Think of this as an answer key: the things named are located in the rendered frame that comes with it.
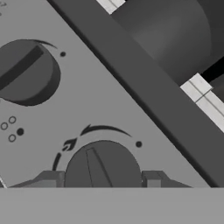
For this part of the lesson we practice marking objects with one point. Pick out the grey stove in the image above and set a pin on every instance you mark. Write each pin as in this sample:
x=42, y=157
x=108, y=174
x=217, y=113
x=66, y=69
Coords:
x=96, y=96

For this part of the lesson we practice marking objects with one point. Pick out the dark grey stove knob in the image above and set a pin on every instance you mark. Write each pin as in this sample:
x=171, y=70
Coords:
x=26, y=75
x=102, y=166

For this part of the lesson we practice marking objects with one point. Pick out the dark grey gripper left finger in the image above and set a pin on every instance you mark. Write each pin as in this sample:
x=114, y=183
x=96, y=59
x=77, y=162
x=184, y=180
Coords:
x=51, y=178

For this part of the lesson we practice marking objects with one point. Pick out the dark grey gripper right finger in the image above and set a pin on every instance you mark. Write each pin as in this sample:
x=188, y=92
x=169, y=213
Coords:
x=153, y=178

